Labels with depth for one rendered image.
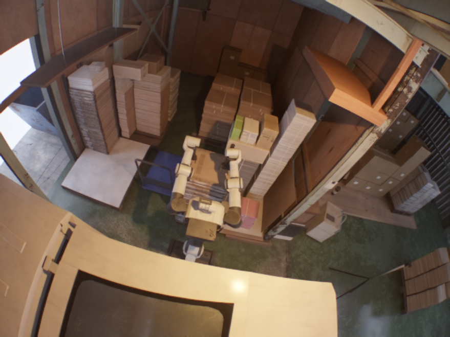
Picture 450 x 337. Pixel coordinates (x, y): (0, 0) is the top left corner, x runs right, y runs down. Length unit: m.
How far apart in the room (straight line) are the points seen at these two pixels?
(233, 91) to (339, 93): 2.58
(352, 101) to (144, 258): 1.30
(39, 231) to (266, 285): 0.95
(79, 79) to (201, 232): 2.31
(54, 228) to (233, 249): 2.31
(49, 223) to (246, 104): 2.86
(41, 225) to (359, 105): 1.71
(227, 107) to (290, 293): 2.76
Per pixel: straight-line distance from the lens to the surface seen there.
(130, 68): 2.84
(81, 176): 3.34
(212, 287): 0.78
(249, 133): 1.98
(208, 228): 1.39
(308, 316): 1.01
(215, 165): 1.96
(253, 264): 2.84
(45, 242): 0.92
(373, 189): 5.05
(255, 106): 3.13
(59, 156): 3.98
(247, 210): 2.53
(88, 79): 2.70
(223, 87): 3.57
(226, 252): 2.76
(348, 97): 1.26
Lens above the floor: 2.60
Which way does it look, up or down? 50 degrees down
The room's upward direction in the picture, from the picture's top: 20 degrees clockwise
